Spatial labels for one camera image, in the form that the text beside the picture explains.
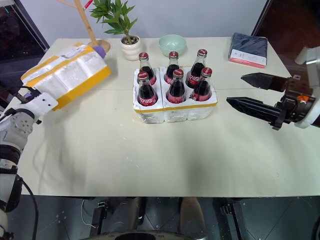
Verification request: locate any grey rounded shape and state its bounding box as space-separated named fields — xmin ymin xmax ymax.
xmin=109 ymin=196 xmax=145 ymax=234

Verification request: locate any thin white cable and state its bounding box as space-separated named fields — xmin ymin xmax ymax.
xmin=80 ymin=198 xmax=100 ymax=230

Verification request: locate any navy blue book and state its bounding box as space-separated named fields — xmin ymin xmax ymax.
xmin=228 ymin=32 xmax=269 ymax=70

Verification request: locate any green plant in white pot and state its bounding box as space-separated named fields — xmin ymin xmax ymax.
xmin=89 ymin=0 xmax=142 ymax=62

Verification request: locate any white foam box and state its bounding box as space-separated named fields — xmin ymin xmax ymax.
xmin=20 ymin=42 xmax=112 ymax=113

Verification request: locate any purple cylindrical object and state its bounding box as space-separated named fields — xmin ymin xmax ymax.
xmin=93 ymin=45 xmax=109 ymax=60

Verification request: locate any white foam crate, yellow tape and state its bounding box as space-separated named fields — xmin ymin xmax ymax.
xmin=132 ymin=65 xmax=219 ymax=125

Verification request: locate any wooden branch stand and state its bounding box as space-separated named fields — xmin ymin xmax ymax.
xmin=56 ymin=0 xmax=112 ymax=53

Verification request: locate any black table leg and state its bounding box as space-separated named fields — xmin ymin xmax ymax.
xmin=214 ymin=196 xmax=249 ymax=240
xmin=88 ymin=199 xmax=109 ymax=236

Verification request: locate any pale green bowl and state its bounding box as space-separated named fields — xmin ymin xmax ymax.
xmin=158 ymin=34 xmax=188 ymax=58

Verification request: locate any black framed dark panel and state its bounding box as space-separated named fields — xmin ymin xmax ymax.
xmin=0 ymin=0 xmax=50 ymax=66
xmin=251 ymin=0 xmax=320 ymax=77

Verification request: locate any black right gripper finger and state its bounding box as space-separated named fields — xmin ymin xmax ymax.
xmin=225 ymin=96 xmax=286 ymax=132
xmin=240 ymin=72 xmax=293 ymax=92

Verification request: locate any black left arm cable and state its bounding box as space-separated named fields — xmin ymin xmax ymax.
xmin=15 ymin=174 xmax=40 ymax=236

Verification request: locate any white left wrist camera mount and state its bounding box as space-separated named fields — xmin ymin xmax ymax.
xmin=21 ymin=85 xmax=60 ymax=119

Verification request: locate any glass cola bottle, red cap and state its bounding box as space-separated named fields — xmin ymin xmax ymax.
xmin=163 ymin=50 xmax=181 ymax=85
xmin=136 ymin=70 xmax=160 ymax=107
xmin=191 ymin=67 xmax=214 ymax=102
xmin=165 ymin=68 xmax=187 ymax=104
xmin=185 ymin=48 xmax=209 ymax=90
xmin=138 ymin=51 xmax=158 ymax=86

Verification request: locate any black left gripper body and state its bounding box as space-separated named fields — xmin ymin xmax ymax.
xmin=16 ymin=86 xmax=42 ymax=100

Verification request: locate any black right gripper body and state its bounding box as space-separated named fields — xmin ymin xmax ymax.
xmin=274 ymin=74 xmax=317 ymax=124

